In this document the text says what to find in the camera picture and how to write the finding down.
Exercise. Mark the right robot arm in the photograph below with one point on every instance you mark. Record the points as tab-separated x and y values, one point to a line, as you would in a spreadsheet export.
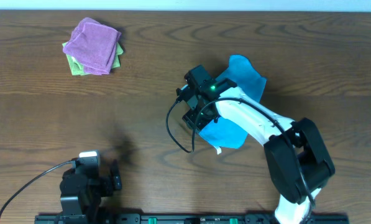
298	160

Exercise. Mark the purple folded cloth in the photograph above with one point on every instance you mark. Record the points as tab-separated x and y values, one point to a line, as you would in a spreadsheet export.
94	46

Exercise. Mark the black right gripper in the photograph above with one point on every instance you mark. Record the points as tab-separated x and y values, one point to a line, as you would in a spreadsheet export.
190	119

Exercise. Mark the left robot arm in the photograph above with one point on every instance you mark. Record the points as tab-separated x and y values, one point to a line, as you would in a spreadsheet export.
82	189

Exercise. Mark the blue microfiber cloth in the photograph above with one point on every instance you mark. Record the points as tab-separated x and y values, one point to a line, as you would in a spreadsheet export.
240	73

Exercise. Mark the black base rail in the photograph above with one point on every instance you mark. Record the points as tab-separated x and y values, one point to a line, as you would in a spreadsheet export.
134	218

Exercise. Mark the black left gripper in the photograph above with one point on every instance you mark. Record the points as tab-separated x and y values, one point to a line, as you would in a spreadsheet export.
114	179

